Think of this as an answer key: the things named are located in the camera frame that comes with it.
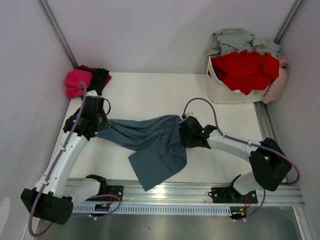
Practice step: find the white slotted cable duct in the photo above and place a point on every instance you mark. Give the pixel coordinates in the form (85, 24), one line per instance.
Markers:
(198, 210)

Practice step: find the corner aluminium post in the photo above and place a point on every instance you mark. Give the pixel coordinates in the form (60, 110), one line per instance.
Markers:
(294, 10)
(48, 13)

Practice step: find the right side aluminium rail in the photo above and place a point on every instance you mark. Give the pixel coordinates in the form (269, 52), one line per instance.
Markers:
(266, 128)

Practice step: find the aluminium mounting rail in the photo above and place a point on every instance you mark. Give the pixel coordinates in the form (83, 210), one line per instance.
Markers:
(187, 194)

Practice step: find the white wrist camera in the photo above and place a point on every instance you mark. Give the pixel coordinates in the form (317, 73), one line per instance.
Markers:
(92, 93)
(187, 114)

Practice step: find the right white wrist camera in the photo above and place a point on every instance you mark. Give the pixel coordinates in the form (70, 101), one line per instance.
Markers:
(187, 114)

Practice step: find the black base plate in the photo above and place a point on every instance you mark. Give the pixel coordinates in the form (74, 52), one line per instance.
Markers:
(116, 190)
(226, 195)

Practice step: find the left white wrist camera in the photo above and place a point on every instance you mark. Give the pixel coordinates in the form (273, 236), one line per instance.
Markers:
(92, 93)

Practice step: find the blue-grey t-shirt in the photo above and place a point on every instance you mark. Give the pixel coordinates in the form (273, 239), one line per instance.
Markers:
(158, 150)

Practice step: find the grey t-shirt in basket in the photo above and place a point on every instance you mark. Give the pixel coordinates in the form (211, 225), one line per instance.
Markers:
(237, 39)

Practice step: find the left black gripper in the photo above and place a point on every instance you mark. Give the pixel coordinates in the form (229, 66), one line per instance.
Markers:
(105, 123)

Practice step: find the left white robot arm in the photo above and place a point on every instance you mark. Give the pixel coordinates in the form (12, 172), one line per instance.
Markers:
(49, 199)

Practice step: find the white laundry basket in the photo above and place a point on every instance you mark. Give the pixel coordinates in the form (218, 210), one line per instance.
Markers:
(219, 93)

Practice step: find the left corner aluminium post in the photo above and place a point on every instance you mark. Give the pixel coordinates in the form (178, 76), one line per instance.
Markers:
(48, 13)

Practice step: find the right corner aluminium post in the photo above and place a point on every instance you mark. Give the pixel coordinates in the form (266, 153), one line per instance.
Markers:
(294, 10)

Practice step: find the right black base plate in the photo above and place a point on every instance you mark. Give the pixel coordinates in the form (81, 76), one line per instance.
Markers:
(226, 195)

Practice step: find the red t-shirt in basket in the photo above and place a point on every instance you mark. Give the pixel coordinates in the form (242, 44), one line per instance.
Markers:
(246, 71)

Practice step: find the light pink garment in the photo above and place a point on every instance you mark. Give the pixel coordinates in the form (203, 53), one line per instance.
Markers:
(275, 90)

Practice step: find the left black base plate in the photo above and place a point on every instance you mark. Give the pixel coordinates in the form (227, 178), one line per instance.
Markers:
(116, 190)

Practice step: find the folded dark red t-shirt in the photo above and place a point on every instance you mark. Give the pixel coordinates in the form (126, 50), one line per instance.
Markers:
(86, 67)

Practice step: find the folded black t-shirt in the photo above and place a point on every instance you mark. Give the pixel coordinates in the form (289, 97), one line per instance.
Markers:
(98, 89)

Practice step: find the folded pink t-shirt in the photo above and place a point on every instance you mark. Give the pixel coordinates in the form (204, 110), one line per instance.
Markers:
(73, 81)

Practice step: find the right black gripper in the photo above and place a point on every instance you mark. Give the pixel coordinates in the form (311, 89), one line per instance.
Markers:
(185, 142)

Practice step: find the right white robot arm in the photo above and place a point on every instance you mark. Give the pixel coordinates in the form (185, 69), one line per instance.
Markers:
(268, 167)

